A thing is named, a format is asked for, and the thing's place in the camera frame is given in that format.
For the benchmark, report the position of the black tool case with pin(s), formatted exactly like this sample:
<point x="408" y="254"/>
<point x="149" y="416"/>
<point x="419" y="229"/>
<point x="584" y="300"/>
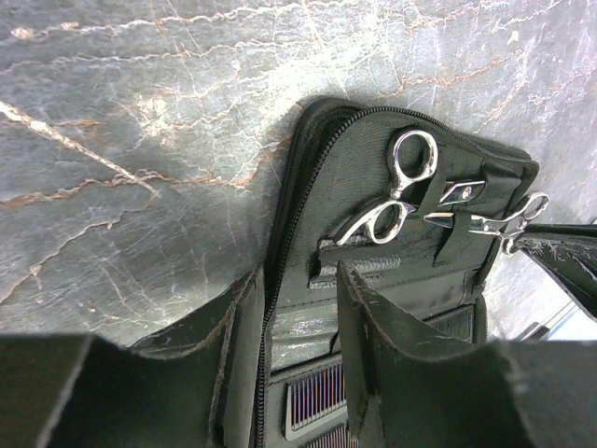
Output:
<point x="337" y="164"/>

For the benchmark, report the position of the black comb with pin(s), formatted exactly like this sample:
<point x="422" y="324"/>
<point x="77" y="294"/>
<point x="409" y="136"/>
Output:
<point x="318" y="396"/>
<point x="336" y="436"/>

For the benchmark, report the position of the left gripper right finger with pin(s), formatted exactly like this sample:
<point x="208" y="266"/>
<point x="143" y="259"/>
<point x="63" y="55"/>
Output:
<point x="411" y="385"/>

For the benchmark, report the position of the silver scissors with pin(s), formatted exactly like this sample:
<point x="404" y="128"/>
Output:
<point x="509" y="228"/>
<point x="368" y="216"/>

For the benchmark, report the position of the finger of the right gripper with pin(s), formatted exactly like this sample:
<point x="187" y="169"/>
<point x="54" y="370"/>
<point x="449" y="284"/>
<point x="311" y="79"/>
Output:
<point x="567" y="253"/>

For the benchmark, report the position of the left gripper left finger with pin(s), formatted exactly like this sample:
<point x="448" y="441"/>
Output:
<point x="191" y="384"/>

